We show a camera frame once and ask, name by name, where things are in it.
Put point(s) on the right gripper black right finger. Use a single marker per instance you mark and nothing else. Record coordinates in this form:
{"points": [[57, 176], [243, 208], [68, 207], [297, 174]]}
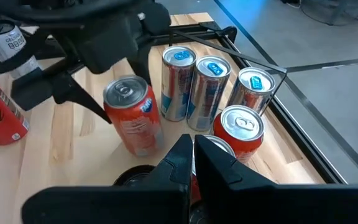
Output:
{"points": [[259, 205]]}

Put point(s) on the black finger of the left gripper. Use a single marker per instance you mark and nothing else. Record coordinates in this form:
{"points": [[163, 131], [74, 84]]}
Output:
{"points": [[79, 93], [143, 62]]}

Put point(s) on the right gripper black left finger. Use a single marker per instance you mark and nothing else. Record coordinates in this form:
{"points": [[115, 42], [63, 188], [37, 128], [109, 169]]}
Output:
{"points": [[120, 205]]}

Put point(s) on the blue silver Red Bull can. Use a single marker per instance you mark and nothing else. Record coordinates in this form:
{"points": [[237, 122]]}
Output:
{"points": [[177, 84], [253, 87], [208, 93]]}

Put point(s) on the tall silver black-top can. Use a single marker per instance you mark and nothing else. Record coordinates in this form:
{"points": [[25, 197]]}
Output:
{"points": [[6, 43]]}

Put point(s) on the red Fanta can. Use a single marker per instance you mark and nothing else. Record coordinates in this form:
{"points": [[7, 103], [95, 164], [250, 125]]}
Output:
{"points": [[135, 124], [241, 130]]}

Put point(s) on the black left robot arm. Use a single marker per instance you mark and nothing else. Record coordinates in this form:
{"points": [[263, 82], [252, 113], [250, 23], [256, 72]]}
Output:
{"points": [[57, 9]]}

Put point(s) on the black aluminium rig frame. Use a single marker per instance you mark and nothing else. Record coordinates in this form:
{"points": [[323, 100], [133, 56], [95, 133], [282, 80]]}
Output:
{"points": [[228, 32]]}

